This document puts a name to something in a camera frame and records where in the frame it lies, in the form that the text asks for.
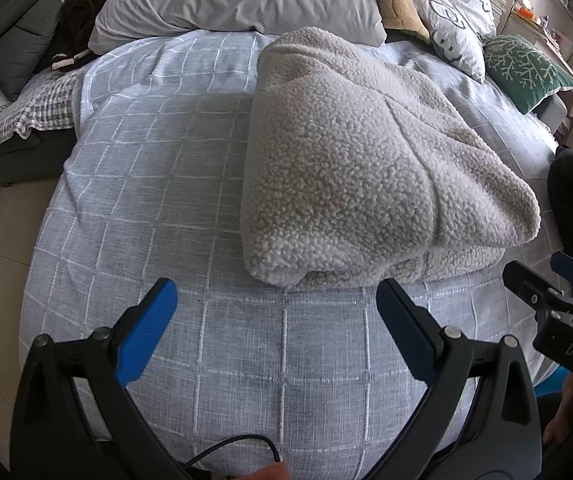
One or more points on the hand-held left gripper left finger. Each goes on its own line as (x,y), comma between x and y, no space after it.
(146,335)

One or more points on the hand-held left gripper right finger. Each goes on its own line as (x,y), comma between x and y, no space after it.
(406,330)

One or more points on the beige fleece blanket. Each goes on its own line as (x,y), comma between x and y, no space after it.
(366,160)

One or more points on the person's left hand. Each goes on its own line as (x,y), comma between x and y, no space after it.
(269,471)

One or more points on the light blue grid bed blanket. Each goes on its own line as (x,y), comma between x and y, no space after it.
(166,185)

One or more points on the green branch pattern cushion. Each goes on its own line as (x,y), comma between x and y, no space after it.
(521,67)

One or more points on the dark upholstered bench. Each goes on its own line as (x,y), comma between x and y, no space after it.
(26,160)

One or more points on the grey checked cloth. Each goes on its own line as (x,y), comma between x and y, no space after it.
(31,110)

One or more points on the white bookshelf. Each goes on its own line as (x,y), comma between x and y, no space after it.
(561,10)

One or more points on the grey cartoon print pillow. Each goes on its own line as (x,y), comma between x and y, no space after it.
(456,25)

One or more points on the tan quilted blanket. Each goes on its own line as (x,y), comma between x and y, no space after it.
(396,5)

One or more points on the black garment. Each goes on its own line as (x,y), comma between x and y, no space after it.
(86,5)

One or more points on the grey bed frame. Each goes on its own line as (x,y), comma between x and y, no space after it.
(552,110)

